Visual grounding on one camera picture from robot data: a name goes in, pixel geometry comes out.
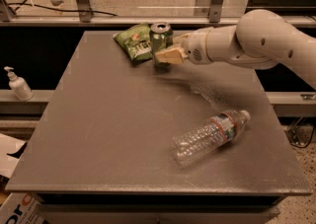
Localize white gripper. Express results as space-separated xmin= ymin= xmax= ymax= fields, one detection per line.
xmin=155 ymin=28 xmax=211 ymax=65

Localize green soda can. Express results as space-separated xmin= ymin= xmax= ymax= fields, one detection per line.
xmin=149 ymin=22 xmax=173 ymax=67

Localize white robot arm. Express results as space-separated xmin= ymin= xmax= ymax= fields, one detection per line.
xmin=155 ymin=10 xmax=316 ymax=89

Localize green chip bag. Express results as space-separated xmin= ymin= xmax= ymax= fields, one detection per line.
xmin=114 ymin=23 xmax=153 ymax=61

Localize clear plastic water bottle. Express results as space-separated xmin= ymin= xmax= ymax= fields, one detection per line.
xmin=172 ymin=110 xmax=251 ymax=166

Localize white pump dispenser bottle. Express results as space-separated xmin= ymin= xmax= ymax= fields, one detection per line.
xmin=4 ymin=66 xmax=33 ymax=101

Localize white paper sheet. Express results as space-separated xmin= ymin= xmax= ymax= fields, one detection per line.
xmin=0 ymin=133 xmax=26 ymax=179

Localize white cardboard box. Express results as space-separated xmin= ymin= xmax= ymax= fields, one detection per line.
xmin=0 ymin=193 xmax=46 ymax=224

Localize black cables right floor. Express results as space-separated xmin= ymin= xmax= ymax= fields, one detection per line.
xmin=286 ymin=117 xmax=316 ymax=149

